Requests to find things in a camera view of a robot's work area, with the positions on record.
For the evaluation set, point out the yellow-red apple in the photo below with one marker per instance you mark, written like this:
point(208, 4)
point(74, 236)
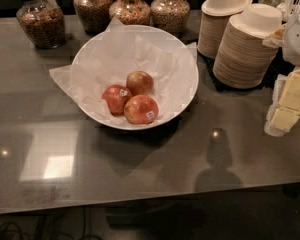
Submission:
point(139, 82)

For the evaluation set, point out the front red apple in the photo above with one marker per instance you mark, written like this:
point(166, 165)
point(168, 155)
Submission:
point(141, 109)

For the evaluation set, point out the glass cereal jar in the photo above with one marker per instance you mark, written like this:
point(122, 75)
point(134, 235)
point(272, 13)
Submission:
point(170, 15)
point(93, 14)
point(130, 12)
point(43, 23)

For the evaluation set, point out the left red apple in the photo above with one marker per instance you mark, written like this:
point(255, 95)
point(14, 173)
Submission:
point(116, 96)

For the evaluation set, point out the back stack paper bowls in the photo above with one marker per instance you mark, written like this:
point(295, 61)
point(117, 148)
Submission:
point(214, 19)

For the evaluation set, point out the left glass cereal jar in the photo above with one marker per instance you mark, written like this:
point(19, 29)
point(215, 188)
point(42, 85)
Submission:
point(43, 23)

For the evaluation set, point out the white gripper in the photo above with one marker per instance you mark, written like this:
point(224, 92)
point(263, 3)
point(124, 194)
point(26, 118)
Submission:
point(298, 39)

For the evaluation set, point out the front stack paper bowls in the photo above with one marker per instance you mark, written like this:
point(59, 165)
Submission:
point(242, 59)

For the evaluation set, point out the white bowl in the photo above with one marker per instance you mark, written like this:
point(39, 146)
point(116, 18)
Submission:
point(176, 94)

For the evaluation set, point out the stack paper bowls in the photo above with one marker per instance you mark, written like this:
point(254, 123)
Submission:
point(242, 59)
point(214, 19)

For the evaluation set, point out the red apple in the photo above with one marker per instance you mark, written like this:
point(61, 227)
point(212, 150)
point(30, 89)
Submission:
point(116, 96)
point(141, 109)

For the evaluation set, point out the white paper liner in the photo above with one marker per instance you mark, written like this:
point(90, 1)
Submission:
point(106, 57)

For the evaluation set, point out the black mat under bowls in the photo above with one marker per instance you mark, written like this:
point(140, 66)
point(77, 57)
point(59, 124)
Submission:
point(277, 66)

